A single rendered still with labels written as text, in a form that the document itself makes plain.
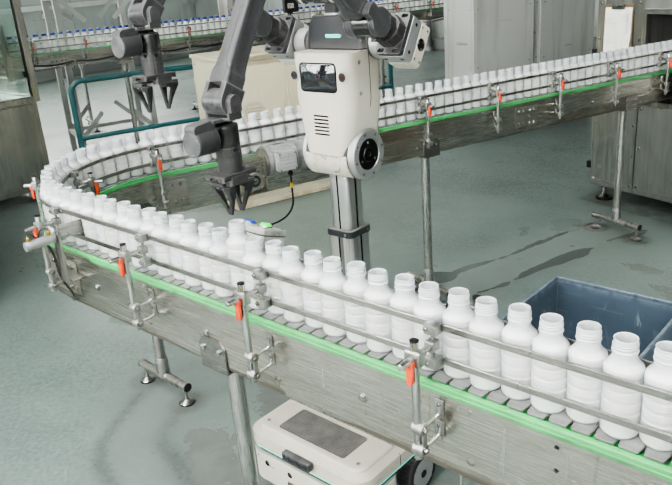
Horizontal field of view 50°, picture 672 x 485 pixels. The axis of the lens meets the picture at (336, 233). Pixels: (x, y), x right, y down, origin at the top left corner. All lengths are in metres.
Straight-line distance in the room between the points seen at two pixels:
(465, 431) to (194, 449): 1.78
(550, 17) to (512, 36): 0.54
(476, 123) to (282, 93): 2.27
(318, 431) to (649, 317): 1.19
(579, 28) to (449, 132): 4.85
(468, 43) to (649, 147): 2.77
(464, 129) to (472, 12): 3.68
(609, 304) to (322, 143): 0.94
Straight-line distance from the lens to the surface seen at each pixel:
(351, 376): 1.47
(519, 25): 7.76
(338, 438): 2.47
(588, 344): 1.19
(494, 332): 1.25
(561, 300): 1.91
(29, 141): 6.75
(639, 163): 5.27
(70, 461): 3.10
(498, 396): 1.30
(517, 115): 3.99
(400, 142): 3.52
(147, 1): 1.99
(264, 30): 2.23
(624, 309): 1.85
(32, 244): 2.15
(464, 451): 1.38
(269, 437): 2.55
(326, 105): 2.14
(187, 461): 2.92
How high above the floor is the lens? 1.71
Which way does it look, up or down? 20 degrees down
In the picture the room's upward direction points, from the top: 5 degrees counter-clockwise
